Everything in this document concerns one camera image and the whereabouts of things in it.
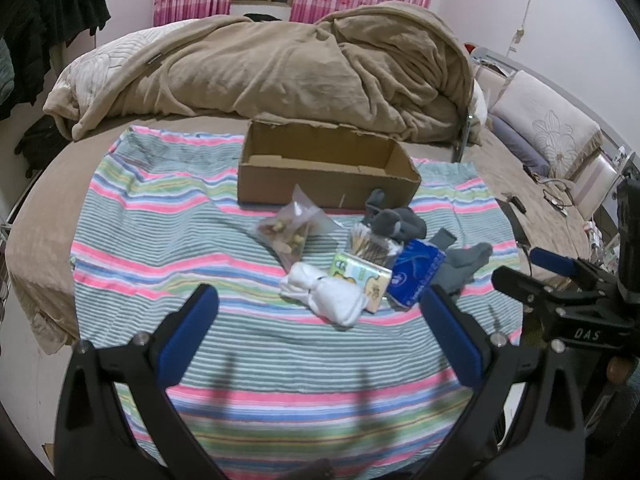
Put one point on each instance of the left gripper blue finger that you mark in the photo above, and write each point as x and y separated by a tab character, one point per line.
572	268

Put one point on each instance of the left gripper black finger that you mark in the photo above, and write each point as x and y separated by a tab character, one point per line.
519	286

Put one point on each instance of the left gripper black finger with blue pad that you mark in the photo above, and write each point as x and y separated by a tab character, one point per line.
524	420
93	439

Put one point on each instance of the blue tissue pack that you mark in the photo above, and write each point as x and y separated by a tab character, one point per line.
413	271

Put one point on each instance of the dark grey socks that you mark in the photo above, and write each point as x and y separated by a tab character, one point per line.
400	224

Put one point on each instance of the bag of cotton swabs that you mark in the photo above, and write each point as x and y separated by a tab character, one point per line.
377	249

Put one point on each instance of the green cartoon tissue pack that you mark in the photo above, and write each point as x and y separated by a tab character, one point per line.
371	278

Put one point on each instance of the white socks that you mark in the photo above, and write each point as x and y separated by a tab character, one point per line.
336	300

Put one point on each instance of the brown cardboard box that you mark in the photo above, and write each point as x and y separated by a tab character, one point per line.
336	167

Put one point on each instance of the clear bag of snacks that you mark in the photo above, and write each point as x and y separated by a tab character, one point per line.
287	231

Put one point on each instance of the grey blue pillow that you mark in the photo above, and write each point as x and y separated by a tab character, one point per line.
518	146

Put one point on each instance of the beige embroidered pillow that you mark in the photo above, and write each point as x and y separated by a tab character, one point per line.
562	133

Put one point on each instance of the striped colourful towel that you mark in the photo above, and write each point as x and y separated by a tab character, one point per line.
272	386

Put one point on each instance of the tan fleece blanket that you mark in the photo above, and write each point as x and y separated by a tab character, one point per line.
391	68

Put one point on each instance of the dark hanging clothes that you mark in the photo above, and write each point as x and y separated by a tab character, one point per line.
29	30

